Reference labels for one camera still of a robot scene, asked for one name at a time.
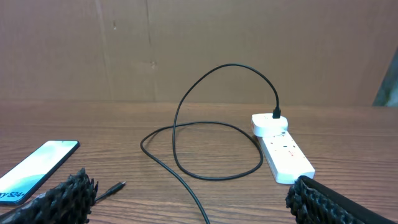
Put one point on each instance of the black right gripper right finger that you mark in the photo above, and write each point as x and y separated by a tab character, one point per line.
312	202

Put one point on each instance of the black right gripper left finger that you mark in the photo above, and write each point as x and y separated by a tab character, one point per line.
70	202

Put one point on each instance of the Samsung Galaxy smartphone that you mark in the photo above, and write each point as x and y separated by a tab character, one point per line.
23	180

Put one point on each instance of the white USB charger plug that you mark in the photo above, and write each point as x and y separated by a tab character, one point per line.
264	125

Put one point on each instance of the white power strip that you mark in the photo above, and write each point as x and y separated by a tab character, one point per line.
285	159

